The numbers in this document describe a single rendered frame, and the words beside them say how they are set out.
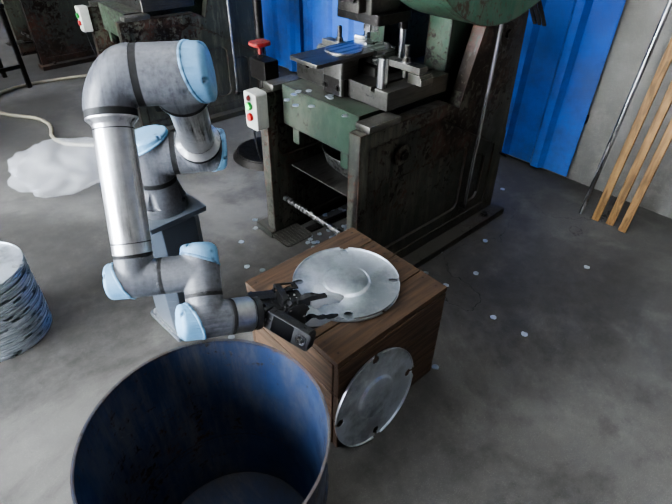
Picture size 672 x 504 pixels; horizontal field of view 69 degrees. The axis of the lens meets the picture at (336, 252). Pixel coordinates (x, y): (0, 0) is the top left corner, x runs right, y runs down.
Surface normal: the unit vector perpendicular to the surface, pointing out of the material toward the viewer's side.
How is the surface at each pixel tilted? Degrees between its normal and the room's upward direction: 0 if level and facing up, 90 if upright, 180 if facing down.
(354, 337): 0
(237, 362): 88
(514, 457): 0
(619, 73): 90
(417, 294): 0
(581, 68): 90
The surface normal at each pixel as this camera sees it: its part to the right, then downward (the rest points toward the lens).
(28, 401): 0.01, -0.79
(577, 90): -0.74, 0.40
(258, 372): -0.29, 0.55
